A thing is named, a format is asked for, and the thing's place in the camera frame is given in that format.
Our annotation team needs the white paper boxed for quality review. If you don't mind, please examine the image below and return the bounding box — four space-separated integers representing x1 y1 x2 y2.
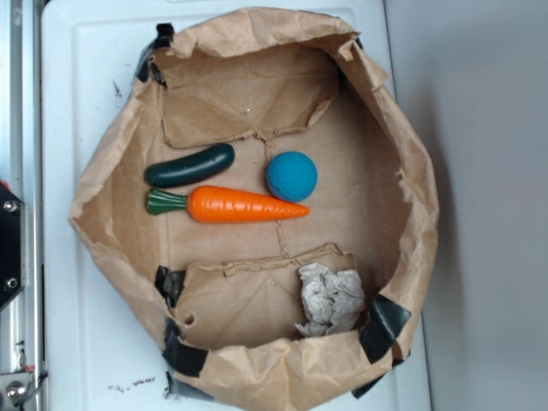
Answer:
295 262 366 337

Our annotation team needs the blue dimpled ball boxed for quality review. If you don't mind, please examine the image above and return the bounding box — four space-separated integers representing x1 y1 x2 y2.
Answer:
265 152 318 202

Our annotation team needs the orange toy carrot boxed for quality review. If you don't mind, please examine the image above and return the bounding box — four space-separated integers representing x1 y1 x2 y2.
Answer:
146 186 310 223

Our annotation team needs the dark green toy cucumber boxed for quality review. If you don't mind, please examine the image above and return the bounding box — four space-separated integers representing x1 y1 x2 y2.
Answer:
144 143 235 188

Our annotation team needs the brown paper bag bin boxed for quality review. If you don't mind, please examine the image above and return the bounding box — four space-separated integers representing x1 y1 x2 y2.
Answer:
69 8 439 410

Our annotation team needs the black mounting bracket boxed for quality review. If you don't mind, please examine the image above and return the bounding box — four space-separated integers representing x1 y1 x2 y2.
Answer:
0 180 25 312

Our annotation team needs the aluminium frame rail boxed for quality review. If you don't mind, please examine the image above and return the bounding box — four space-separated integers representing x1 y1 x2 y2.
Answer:
1 1 48 410

